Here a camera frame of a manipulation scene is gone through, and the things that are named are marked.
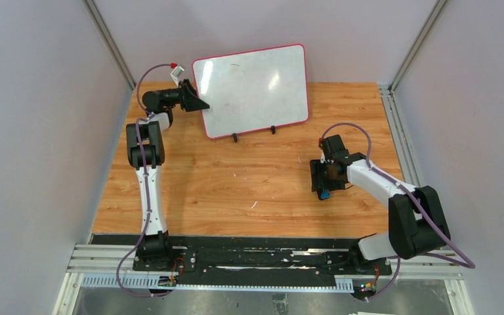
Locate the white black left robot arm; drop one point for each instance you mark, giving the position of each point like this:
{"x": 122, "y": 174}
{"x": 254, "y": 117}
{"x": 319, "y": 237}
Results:
{"x": 146, "y": 154}

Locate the blue black whiteboard eraser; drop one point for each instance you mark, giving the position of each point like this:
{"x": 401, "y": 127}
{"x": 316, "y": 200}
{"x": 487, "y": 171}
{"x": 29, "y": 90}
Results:
{"x": 324, "y": 194}

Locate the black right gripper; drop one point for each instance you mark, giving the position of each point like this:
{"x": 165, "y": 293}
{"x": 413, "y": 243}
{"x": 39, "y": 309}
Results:
{"x": 317, "y": 176}

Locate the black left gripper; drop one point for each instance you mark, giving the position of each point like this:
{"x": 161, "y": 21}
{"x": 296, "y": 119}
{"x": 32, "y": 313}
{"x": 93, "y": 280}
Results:
{"x": 186, "y": 96}

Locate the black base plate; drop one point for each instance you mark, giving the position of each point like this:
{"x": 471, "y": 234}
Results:
{"x": 264, "y": 279}

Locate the pink framed whiteboard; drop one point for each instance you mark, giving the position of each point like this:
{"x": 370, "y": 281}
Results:
{"x": 253, "y": 90}

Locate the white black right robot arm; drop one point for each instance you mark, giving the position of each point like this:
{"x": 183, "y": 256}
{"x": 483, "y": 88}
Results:
{"x": 416, "y": 223}

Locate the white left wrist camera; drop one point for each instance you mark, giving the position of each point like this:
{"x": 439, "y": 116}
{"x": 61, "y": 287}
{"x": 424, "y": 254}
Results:
{"x": 176, "y": 72}

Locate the aluminium side rail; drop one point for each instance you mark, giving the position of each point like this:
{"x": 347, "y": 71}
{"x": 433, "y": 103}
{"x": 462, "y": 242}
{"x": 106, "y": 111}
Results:
{"x": 400, "y": 137}

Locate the metal wire whiteboard stand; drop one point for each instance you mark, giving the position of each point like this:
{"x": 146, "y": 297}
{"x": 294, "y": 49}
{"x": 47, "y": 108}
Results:
{"x": 235, "y": 136}

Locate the aluminium front rail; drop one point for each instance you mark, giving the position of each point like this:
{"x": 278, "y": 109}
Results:
{"x": 104, "y": 258}

